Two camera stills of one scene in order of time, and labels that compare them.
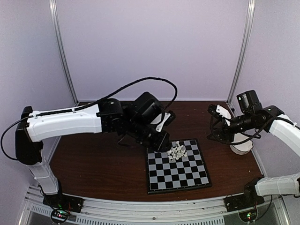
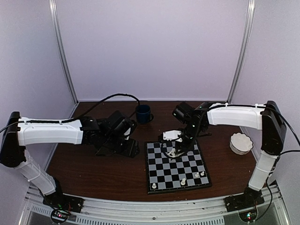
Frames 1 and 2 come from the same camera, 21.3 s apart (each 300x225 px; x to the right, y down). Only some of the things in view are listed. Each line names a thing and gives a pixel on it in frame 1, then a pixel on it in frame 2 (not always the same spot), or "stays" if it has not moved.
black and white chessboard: x=188 y=172 stays
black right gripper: x=221 y=130 -> x=185 y=147
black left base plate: x=61 y=201 stays
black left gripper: x=165 y=139 -> x=130 y=150
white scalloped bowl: x=241 y=148 stays
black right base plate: x=234 y=202 stays
